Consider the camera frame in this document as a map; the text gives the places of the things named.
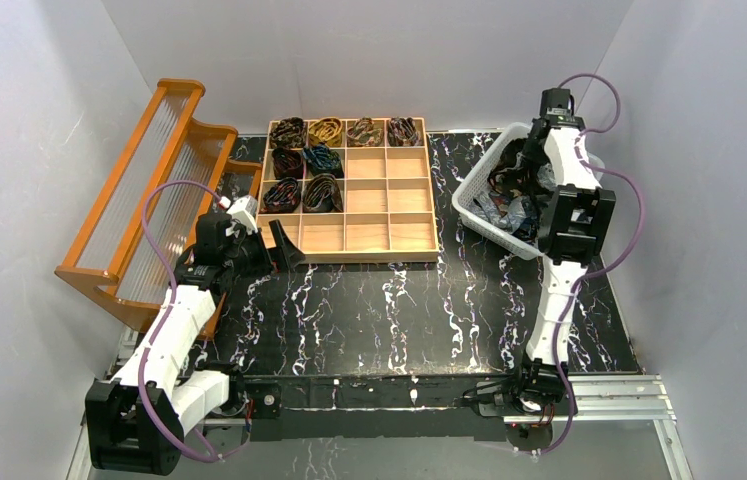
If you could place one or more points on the rolled black gold tie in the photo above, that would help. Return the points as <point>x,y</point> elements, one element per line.
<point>289,133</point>

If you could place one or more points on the rolled black grey tie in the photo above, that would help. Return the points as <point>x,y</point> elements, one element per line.
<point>322,195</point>

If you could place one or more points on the grey patterned ties pile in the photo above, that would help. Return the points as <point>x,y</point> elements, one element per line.
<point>515,194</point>

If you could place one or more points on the rolled navy red tie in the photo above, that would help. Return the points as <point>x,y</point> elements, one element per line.
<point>283,197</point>

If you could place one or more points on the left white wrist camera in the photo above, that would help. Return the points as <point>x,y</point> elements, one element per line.
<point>242,210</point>

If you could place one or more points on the rolled dark striped tie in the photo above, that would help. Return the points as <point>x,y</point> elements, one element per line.
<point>402,132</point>

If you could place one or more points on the rolled yellow tie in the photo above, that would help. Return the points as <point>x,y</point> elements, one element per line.
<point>328,131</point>

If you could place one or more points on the rolled dark red tie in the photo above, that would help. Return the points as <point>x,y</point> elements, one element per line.
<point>287,163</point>

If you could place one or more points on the rolled teal patterned tie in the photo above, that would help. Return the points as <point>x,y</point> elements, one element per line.
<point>321,159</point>

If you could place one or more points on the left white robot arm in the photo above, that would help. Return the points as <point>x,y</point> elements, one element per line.
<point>137,420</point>

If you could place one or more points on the aluminium frame rail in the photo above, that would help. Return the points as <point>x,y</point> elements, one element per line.
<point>619,398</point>

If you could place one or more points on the wooden grid organizer tray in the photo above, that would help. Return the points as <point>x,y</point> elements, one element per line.
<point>388,208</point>

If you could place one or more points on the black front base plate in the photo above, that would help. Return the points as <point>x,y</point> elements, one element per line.
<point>368,406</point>

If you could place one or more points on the orange wooden rack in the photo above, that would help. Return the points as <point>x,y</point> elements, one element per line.
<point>161,182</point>

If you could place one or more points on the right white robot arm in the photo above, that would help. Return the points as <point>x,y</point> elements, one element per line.
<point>546,159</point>

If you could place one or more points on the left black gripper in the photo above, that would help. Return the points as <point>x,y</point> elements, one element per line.
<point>266,250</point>

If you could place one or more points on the white plastic basket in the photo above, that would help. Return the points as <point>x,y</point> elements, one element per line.
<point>471,185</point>

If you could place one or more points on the rolled olive patterned tie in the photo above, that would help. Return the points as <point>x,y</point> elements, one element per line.
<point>365,132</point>

